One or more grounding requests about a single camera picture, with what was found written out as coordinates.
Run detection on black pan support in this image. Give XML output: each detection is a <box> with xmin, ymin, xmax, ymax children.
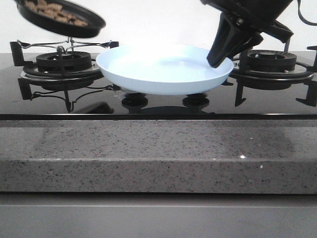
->
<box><xmin>9</xmin><ymin>41</ymin><xmax>119</xmax><ymax>79</ymax></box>
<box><xmin>230</xmin><ymin>50</ymin><xmax>317</xmax><ymax>107</ymax></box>

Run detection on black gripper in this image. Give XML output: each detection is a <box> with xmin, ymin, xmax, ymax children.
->
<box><xmin>201</xmin><ymin>0</ymin><xmax>293</xmax><ymax>68</ymax></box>

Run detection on black frying pan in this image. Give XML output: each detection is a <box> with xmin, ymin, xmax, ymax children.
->
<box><xmin>16</xmin><ymin>0</ymin><xmax>106</xmax><ymax>38</ymax></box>

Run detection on black glass gas hob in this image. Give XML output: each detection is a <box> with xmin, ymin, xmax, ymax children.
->
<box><xmin>0</xmin><ymin>54</ymin><xmax>317</xmax><ymax>120</ymax></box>

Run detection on left black pan support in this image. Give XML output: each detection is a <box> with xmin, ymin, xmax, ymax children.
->
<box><xmin>9</xmin><ymin>41</ymin><xmax>119</xmax><ymax>79</ymax></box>

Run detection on left silver stove knob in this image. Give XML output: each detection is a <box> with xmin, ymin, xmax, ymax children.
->
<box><xmin>124</xmin><ymin>93</ymin><xmax>145</xmax><ymax>97</ymax></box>

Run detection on left black gas burner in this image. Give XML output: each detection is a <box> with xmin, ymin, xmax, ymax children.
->
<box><xmin>21</xmin><ymin>51</ymin><xmax>102</xmax><ymax>82</ymax></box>

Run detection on wire pan reducer ring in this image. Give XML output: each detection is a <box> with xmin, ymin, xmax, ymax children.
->
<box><xmin>17</xmin><ymin>36</ymin><xmax>112</xmax><ymax>56</ymax></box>

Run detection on brown meat pieces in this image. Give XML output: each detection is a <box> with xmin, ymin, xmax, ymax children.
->
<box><xmin>24</xmin><ymin>0</ymin><xmax>88</xmax><ymax>27</ymax></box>

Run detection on right silver stove knob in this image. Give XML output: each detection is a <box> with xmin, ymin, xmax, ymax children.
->
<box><xmin>187</xmin><ymin>93</ymin><xmax>207</xmax><ymax>98</ymax></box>

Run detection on black gas burner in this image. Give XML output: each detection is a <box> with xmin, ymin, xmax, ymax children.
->
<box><xmin>230</xmin><ymin>50</ymin><xmax>314</xmax><ymax>83</ymax></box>
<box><xmin>21</xmin><ymin>51</ymin><xmax>102</xmax><ymax>82</ymax></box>

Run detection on light blue plate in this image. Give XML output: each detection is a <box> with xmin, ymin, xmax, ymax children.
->
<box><xmin>96</xmin><ymin>45</ymin><xmax>233</xmax><ymax>95</ymax></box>

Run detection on right black pan support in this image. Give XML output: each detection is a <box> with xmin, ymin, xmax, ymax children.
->
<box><xmin>230</xmin><ymin>50</ymin><xmax>317</xmax><ymax>107</ymax></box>

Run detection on grey cabinet front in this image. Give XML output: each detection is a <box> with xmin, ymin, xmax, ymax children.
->
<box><xmin>0</xmin><ymin>193</ymin><xmax>317</xmax><ymax>238</ymax></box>

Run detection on silver stove knob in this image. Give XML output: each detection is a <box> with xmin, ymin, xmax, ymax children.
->
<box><xmin>187</xmin><ymin>93</ymin><xmax>207</xmax><ymax>98</ymax></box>
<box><xmin>124</xmin><ymin>93</ymin><xmax>145</xmax><ymax>97</ymax></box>

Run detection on black cable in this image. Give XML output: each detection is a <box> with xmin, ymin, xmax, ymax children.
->
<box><xmin>296</xmin><ymin>0</ymin><xmax>317</xmax><ymax>26</ymax></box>

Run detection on right black gas burner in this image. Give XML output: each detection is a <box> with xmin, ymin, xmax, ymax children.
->
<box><xmin>230</xmin><ymin>50</ymin><xmax>314</xmax><ymax>83</ymax></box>

